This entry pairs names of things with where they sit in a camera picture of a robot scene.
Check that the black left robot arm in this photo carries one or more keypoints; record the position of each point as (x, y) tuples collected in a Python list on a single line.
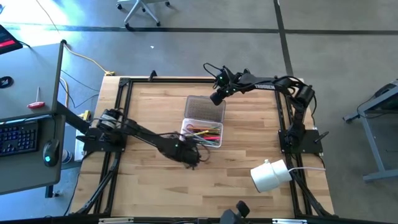
[(146, 134)]

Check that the orange pencil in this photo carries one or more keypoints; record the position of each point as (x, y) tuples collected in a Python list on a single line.
[(197, 127)]

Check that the grey side desk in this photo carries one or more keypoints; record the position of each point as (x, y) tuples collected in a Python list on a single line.
[(25, 68)]

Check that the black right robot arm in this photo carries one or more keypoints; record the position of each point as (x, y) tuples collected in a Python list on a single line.
[(264, 86)]

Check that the grey office chair base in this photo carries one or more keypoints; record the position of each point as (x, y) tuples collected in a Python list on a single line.
[(136, 9)]

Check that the black backlit keyboard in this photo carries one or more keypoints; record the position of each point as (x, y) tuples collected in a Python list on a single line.
[(18, 138)]

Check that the black round coaster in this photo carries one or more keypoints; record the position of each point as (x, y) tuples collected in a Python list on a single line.
[(6, 82)]

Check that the yellow pen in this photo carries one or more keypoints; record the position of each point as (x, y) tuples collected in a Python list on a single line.
[(202, 133)]

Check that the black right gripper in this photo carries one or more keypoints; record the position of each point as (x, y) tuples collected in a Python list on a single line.
[(230, 88)]

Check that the black aluminium table frame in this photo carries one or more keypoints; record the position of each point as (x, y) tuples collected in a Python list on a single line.
[(174, 80)]

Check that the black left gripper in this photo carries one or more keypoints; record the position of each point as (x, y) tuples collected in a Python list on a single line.
[(185, 152)]

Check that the clear plastic supply box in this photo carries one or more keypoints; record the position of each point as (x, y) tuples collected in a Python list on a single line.
[(205, 109)]

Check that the black computer mouse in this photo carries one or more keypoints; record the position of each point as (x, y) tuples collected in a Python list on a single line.
[(51, 152)]

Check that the grey metal stand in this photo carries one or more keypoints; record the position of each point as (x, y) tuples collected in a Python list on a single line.
[(371, 143)]

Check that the light green pencil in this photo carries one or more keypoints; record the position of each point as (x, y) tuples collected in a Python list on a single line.
[(213, 128)]

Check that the white power strip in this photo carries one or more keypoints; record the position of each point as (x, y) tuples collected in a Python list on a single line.
[(78, 154)]

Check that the dark grey bulky object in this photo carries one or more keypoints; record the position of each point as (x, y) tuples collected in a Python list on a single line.
[(230, 217)]

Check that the white blue paper cup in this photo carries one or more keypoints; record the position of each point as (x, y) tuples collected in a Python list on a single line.
[(66, 157)]

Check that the black red flat device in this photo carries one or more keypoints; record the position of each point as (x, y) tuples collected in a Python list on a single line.
[(7, 40)]

